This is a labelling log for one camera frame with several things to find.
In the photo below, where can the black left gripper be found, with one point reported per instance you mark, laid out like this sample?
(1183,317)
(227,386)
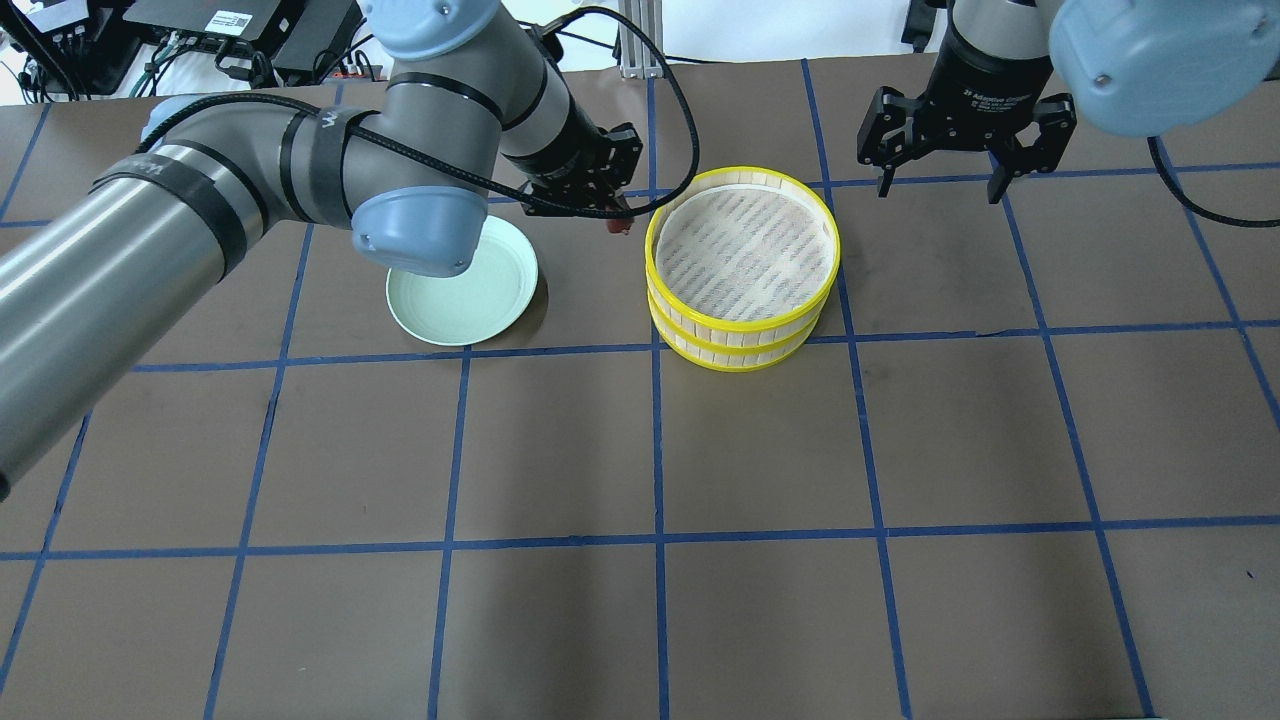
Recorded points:
(563,148)

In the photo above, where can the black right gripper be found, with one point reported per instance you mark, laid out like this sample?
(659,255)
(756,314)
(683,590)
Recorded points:
(972,82)

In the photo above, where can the yellow bamboo steamer top tier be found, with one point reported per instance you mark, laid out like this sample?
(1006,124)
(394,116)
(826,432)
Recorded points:
(697,323)

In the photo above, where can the yellow bamboo steamer tier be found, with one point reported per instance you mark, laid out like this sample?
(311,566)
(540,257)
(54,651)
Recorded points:
(727,358)
(697,323)

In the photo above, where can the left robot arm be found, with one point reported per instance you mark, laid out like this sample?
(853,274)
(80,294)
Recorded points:
(475,105)

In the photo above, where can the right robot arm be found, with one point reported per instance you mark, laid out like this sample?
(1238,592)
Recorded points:
(1013,78)

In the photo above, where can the white mesh steamer liner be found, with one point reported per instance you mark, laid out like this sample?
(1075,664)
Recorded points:
(745,253)

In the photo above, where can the yellow bamboo steamer bottom tier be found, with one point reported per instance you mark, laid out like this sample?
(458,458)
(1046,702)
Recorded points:
(727,358)

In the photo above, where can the mint green plate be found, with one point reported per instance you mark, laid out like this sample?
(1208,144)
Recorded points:
(475,306)

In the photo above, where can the black electronics box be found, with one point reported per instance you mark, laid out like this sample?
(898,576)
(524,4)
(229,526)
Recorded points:
(300,39)

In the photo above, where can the aluminium frame post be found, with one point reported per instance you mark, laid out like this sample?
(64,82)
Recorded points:
(640,49)

